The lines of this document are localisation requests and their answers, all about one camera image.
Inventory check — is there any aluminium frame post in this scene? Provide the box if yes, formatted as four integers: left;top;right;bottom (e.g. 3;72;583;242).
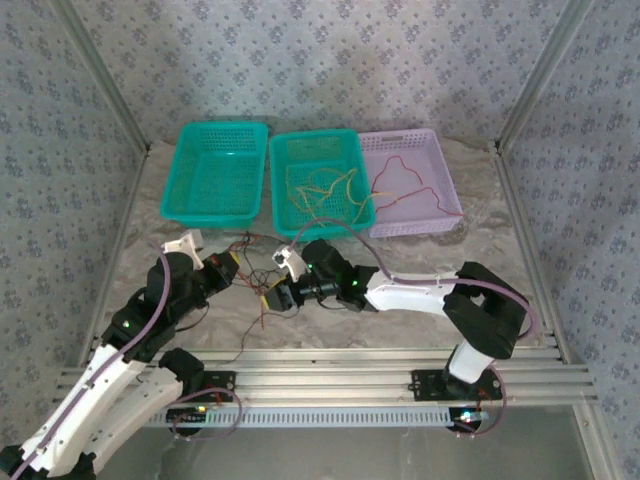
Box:
49;0;152;153
493;0;597;151

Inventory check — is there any red wire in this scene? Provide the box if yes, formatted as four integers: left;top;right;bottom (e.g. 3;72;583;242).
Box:
224;233;269;332
372;155;424;194
374;187;465;219

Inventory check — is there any lilac plastic basket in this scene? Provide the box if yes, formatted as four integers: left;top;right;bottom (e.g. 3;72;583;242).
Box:
358;128;464;239

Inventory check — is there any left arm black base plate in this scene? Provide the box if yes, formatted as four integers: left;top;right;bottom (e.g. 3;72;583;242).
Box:
199;369;237;402

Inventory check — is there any teal plastic basket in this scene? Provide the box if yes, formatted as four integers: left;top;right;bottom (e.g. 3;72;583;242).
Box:
268;128;377;240
159;121;270;232

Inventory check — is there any black wire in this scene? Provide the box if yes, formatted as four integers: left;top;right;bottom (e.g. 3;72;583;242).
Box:
146;238;286;294
218;269;284;370

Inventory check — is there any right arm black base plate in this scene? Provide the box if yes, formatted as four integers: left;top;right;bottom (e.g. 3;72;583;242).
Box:
410;368;503;402

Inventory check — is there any white slotted cable duct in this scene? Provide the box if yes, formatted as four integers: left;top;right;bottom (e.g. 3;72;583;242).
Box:
144;405;484;429

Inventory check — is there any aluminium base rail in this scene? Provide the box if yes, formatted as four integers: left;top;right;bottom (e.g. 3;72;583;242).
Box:
54;347;600;407

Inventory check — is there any empty teal plastic basket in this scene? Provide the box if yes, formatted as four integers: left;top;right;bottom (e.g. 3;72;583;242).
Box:
159;121;270;232

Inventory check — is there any left gripper thin black cable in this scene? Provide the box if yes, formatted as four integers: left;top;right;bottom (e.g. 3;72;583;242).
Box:
174;299;211;334

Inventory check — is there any yellow wire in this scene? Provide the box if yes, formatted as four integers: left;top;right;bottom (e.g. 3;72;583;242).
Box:
292;169;351;214
285;167;361;226
349;189;401;226

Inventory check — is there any black controller board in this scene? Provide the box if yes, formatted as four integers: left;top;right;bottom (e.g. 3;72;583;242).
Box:
451;408;490;432
166;407;210;422

